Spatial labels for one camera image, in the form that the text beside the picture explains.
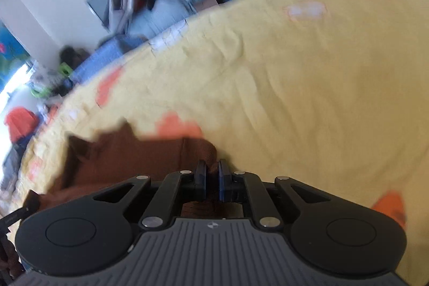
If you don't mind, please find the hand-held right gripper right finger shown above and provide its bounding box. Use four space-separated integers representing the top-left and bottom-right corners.
218 159 333 230

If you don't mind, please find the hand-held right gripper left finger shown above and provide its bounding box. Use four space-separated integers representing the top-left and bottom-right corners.
91 160 208 232

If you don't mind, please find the brown garment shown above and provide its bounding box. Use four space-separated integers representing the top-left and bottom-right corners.
43 120 247 223

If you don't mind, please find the yellow floral bed sheet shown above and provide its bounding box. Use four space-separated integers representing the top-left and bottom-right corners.
20 0 429 286

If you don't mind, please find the blue blanket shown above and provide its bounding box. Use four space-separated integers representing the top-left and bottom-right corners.
70 34 149 86

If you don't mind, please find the dark object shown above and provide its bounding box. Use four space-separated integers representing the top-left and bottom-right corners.
60 46 88 65

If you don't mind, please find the orange cloth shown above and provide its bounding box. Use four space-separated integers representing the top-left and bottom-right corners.
4 107 41 143

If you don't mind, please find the grey monitor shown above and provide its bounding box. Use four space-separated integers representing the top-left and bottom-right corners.
86 0 115 32

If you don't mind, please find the blue printed cloth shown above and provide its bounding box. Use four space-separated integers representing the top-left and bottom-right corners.
0 21 31 90

